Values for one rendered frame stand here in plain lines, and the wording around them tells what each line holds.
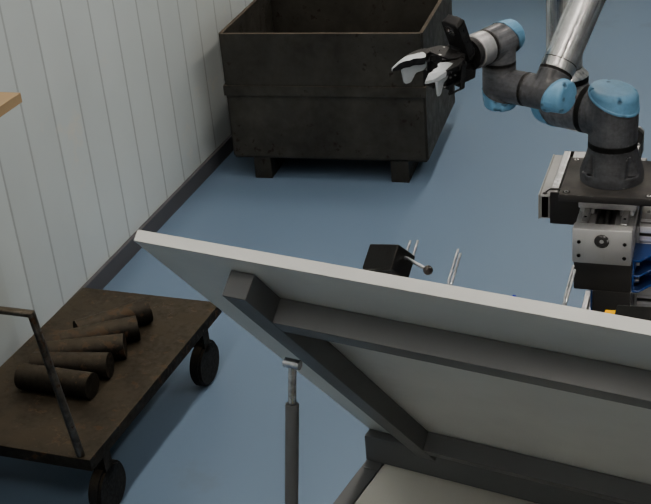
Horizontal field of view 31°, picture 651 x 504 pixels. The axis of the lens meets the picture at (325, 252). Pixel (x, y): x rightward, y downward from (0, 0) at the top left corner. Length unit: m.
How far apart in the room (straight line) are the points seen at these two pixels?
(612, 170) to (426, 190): 2.85
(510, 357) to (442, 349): 0.10
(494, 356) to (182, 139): 4.30
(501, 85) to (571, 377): 1.21
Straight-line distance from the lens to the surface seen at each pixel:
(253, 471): 3.92
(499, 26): 2.66
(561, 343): 1.54
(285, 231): 5.38
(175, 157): 5.72
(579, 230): 2.81
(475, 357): 1.61
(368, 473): 2.57
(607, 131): 2.85
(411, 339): 1.64
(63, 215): 4.84
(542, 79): 2.62
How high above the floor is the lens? 2.39
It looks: 28 degrees down
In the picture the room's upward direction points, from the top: 5 degrees counter-clockwise
